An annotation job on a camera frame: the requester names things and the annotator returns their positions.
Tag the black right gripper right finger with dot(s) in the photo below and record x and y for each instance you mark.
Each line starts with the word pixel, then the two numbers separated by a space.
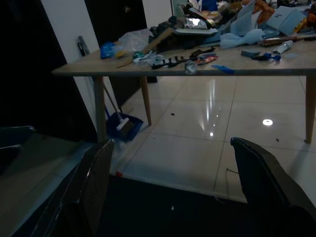
pixel 266 182

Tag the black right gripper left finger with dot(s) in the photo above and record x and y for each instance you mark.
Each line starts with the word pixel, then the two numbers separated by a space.
pixel 91 177

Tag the grey bin lid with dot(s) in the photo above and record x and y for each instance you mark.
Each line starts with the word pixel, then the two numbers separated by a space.
pixel 37 172

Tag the dark rubbish bin clear liner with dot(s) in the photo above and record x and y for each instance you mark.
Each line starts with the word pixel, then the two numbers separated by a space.
pixel 172 209

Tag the blue dustpan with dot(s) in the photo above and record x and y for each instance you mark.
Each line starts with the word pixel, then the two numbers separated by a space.
pixel 128 128

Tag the wooden table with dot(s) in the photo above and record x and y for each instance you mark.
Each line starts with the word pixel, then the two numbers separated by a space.
pixel 247 66

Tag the blue plastic comb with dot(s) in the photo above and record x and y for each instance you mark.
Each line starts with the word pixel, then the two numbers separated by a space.
pixel 223 69

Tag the small blue plastic object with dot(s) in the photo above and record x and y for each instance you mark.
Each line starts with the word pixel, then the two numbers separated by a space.
pixel 271 56

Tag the blue plastic packet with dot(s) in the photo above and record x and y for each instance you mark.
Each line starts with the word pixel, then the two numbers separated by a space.
pixel 107 50

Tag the grey blue flat piece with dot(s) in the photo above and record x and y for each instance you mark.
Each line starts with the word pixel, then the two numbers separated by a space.
pixel 249 53

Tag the crumpled white green wrappers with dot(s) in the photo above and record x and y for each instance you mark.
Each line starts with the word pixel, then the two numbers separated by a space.
pixel 148 58

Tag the red blue snack wrapper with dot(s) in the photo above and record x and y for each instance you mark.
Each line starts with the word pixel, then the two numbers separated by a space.
pixel 207 59

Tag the white squeezed tube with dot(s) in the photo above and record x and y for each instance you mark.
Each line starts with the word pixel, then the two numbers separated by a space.
pixel 284 46

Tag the crumpled silver wrapper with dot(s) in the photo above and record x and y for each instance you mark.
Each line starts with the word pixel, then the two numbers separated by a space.
pixel 191 67

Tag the black toothed plastic part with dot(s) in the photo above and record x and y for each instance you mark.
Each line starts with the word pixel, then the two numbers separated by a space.
pixel 170 63

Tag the clear plastic bag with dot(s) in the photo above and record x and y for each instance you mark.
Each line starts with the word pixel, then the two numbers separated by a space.
pixel 134 40

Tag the long brown stick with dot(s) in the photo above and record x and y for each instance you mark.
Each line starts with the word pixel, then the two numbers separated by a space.
pixel 286 39

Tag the light blue tissue paper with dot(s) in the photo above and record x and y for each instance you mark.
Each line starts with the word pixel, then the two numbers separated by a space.
pixel 237 37

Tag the brown cardboard strip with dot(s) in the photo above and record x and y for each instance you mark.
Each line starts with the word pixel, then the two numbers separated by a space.
pixel 158 40

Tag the white cardboard box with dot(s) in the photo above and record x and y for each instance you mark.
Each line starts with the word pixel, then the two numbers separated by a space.
pixel 286 21

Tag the white flat tray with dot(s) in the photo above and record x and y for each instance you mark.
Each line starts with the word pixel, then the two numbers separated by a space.
pixel 195 31

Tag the silver foil bag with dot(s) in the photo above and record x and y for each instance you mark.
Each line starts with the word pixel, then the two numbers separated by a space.
pixel 195 23

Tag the grey tool leaning on wall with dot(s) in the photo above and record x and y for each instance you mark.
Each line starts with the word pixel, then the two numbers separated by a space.
pixel 83 45

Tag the black plastic bracket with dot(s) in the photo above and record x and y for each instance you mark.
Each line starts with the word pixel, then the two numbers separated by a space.
pixel 202 52

